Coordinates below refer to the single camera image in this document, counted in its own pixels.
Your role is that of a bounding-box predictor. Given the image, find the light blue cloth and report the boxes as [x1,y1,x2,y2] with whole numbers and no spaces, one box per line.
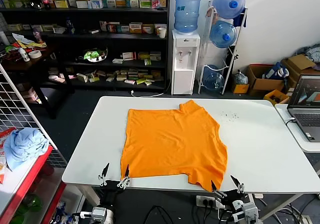
[3,128,50,172]

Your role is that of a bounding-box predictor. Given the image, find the white side table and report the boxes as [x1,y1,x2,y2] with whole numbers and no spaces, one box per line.
[274,103,320,153]

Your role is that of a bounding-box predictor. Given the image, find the green round object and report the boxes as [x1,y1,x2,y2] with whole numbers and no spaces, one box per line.
[14,193,43,224]

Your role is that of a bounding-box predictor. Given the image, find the glass bowl with green packets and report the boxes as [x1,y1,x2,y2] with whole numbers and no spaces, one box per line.
[81,46,109,63]

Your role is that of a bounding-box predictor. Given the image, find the black shelving unit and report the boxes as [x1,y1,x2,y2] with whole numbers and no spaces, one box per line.
[0,0,171,93]

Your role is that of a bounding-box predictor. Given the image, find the yellow white paper stack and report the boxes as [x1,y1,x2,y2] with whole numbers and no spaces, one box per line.
[11,32,48,48]

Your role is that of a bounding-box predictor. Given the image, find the black object on rack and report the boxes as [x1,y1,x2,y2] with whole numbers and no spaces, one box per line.
[226,47,240,68]

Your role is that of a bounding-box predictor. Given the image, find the yellow small crate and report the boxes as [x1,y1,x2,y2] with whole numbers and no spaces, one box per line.
[263,89,291,106]

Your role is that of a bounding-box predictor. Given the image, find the black floor cable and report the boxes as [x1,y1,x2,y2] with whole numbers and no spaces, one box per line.
[144,205,173,224]

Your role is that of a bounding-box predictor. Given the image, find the white wire grid panel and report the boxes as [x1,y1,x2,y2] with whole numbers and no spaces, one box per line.
[0,63,68,169]

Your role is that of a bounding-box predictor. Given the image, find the small white bottle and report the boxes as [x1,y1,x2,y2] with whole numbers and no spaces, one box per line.
[19,47,30,62]

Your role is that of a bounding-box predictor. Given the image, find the clear plastic bag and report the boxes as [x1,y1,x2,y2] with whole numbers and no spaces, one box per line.
[233,70,249,85]

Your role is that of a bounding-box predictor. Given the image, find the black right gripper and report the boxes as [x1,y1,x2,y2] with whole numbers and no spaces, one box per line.
[210,175,247,205]

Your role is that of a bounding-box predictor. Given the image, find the white water dispenser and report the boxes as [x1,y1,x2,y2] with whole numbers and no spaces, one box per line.
[171,29,202,96]

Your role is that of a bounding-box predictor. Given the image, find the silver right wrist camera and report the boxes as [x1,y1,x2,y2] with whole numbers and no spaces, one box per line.
[239,204,260,222]

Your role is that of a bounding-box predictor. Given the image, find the white floor cable with plug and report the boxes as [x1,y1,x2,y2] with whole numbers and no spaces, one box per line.
[129,78,173,97]

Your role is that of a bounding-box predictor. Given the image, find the red snack package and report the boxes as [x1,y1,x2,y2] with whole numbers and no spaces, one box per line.
[0,128,17,157]

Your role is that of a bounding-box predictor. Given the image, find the open brown cardboard box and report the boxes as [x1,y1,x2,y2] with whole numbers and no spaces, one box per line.
[247,63,286,97]

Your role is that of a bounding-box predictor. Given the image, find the yellow cardboard box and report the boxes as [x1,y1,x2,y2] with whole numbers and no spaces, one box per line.
[231,83,250,94]

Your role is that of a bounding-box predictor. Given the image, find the orange t-shirt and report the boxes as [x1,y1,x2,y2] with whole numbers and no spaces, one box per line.
[120,99,229,192]

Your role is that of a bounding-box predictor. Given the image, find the grey laptop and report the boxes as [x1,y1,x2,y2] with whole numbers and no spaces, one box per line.
[287,74,320,142]

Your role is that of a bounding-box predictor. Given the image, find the red white medicine box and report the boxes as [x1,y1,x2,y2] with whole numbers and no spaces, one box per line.
[121,51,137,61]
[106,21,121,32]

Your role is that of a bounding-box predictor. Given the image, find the white metal jug rack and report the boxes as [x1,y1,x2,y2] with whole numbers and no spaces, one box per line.
[197,0,249,95]

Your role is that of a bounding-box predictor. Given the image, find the purple pink bottle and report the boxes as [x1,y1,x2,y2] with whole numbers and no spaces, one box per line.
[32,26,44,44]

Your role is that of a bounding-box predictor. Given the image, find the dark wooden table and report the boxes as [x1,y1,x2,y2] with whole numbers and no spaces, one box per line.
[0,44,76,120]

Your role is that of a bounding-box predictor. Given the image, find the brown cardboard box with flaps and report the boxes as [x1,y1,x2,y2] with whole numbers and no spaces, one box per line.
[281,54,317,90]

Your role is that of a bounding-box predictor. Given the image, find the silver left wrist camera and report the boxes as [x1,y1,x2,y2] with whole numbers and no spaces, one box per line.
[90,206,108,222]

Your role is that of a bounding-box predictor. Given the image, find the dark round glass bowl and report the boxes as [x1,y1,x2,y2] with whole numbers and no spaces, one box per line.
[28,0,45,9]

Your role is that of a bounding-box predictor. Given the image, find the blue drink bottle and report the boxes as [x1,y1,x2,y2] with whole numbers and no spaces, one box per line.
[65,16,75,34]

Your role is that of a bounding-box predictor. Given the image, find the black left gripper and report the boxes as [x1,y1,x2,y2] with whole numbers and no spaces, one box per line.
[97,162,132,194]

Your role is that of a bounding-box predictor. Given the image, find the pile of grey blue clothes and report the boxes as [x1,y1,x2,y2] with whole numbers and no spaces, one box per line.
[296,43,320,71]

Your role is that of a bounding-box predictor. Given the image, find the white power strip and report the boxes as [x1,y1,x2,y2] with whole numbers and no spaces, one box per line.
[195,195,219,208]

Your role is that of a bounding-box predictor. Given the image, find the blue white bag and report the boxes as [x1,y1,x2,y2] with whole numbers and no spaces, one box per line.
[262,61,290,80]

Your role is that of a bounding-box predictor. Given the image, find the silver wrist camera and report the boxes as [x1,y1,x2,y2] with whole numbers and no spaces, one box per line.
[239,204,260,222]
[90,206,108,222]

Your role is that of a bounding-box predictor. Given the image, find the red frame shelf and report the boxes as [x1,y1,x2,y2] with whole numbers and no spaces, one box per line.
[0,144,68,224]

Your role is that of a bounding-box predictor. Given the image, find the blue water jug upright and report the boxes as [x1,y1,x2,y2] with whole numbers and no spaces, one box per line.
[173,0,202,33]

